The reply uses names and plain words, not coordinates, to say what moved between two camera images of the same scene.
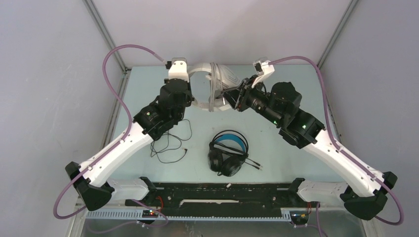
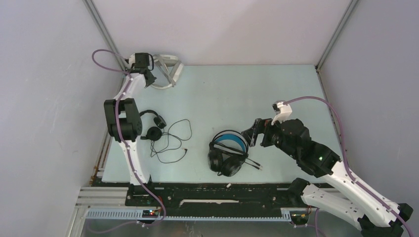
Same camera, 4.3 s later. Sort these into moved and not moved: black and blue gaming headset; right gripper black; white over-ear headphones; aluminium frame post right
Moved: right gripper black; white over-ear headphones
Not moved: aluminium frame post right; black and blue gaming headset
